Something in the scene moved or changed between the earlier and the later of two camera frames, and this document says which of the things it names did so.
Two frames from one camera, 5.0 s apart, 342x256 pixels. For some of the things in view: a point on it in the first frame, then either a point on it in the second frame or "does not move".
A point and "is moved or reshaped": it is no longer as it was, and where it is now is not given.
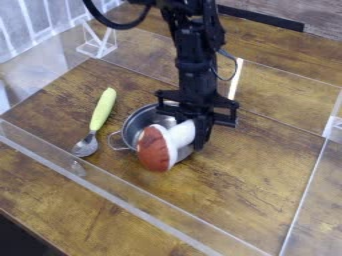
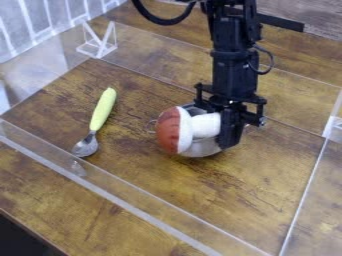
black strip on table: [289, 24] does not move
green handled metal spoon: [87, 146] does not move
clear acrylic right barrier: [316, 233] does not move
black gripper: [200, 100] to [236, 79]
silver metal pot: [148, 116] is moved or reshaped
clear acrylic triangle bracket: [98, 46] does not move
